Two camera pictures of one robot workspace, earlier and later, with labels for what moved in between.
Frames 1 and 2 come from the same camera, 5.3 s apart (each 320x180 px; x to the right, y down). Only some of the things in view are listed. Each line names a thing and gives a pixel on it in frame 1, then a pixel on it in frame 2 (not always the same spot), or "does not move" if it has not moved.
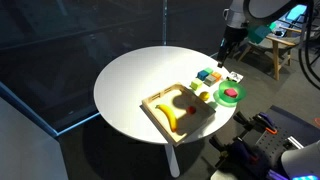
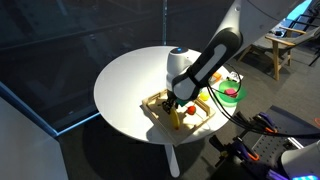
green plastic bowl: x=225 y=100 does not move
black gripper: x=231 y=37 -> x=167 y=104
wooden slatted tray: x=190 y=111 does not move
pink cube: x=230 y=92 does not move
